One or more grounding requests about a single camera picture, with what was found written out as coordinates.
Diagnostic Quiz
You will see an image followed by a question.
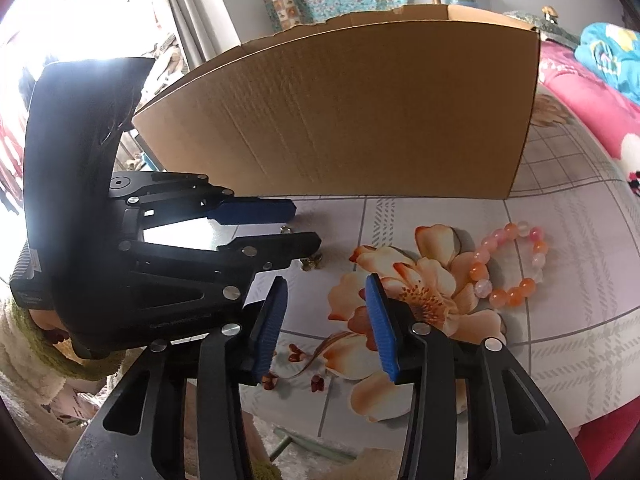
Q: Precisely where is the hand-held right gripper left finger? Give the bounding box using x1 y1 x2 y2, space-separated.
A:
62 276 289 480

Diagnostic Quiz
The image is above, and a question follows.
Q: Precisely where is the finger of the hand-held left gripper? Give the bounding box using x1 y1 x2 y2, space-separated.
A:
111 171 297 239
117 231 323 311

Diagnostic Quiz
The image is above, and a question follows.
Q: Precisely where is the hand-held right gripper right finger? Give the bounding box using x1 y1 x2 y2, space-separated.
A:
364 274 593 480

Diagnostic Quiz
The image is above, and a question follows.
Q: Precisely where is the brown cardboard box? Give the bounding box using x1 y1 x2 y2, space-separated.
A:
131 2 542 200

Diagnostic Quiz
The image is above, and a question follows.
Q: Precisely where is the pink orange bead bracelet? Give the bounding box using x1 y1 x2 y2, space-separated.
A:
466 222 550 304

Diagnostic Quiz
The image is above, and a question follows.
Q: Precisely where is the person's left forearm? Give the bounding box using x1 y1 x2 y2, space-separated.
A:
0 297 128 428

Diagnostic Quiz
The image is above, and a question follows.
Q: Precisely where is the person's left hand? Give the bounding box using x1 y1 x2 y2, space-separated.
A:
29 310 76 348

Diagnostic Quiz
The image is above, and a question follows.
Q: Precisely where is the grey curtain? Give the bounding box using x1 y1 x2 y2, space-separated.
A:
170 0 242 67

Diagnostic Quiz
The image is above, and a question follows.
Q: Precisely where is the floral plaid tablecloth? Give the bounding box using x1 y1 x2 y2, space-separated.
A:
140 80 640 447

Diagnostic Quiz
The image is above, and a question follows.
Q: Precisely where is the pink floral blanket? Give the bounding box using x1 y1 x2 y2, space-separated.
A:
537 40 640 461

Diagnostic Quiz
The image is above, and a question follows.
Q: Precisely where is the grey patterned cloth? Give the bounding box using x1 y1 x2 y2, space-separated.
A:
504 10 582 50

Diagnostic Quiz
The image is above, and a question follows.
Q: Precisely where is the blue cartoon blanket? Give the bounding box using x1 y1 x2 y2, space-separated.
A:
574 22 640 92

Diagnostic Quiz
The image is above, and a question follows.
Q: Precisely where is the green table frame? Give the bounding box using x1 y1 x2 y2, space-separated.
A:
270 427 359 464

